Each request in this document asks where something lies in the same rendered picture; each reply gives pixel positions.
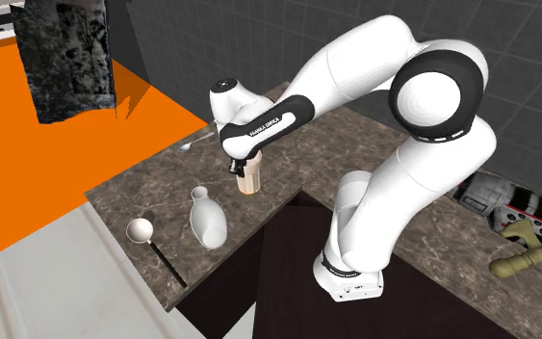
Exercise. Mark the white black red appliance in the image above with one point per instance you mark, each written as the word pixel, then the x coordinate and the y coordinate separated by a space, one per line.
pixel 510 206

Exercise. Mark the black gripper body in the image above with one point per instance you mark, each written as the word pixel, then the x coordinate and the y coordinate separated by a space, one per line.
pixel 237 167

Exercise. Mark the dark patterned wall picture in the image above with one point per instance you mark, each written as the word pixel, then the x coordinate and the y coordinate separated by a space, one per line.
pixel 64 61

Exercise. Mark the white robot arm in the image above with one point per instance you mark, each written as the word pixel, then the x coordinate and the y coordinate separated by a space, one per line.
pixel 374 61

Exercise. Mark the white vase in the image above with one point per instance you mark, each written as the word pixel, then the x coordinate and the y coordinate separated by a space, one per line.
pixel 208 221

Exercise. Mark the silver spoon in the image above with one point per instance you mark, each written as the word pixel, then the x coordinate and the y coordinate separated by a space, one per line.
pixel 186 146

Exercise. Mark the dark robot stand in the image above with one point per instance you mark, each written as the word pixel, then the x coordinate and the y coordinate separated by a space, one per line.
pixel 294 281

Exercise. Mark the beige ribbed cup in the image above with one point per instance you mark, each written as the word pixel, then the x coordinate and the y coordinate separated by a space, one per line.
pixel 251 182

